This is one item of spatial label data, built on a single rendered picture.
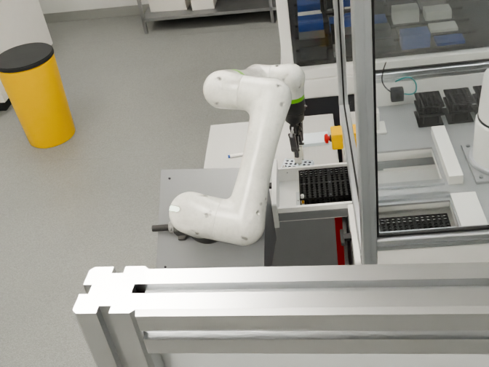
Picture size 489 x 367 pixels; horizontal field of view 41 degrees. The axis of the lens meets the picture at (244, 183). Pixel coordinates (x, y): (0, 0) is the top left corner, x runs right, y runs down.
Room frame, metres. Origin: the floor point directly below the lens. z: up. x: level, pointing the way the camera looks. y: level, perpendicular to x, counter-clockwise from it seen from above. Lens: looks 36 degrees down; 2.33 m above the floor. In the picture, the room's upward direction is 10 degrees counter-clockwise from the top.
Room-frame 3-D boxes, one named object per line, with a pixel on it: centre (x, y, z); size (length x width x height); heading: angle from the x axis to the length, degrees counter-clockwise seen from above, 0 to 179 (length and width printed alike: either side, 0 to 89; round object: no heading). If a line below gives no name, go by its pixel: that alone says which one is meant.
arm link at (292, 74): (2.19, -0.23, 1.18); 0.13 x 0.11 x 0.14; 70
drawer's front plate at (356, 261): (1.58, -0.32, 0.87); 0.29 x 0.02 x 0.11; 172
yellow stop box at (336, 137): (2.22, -0.40, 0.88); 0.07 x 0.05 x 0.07; 172
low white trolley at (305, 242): (2.34, -0.13, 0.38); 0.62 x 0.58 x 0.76; 172
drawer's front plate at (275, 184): (1.93, -0.11, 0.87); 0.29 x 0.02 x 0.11; 172
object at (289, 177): (1.90, -0.32, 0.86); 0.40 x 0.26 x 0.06; 82
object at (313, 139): (2.40, -0.33, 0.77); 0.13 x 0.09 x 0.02; 82
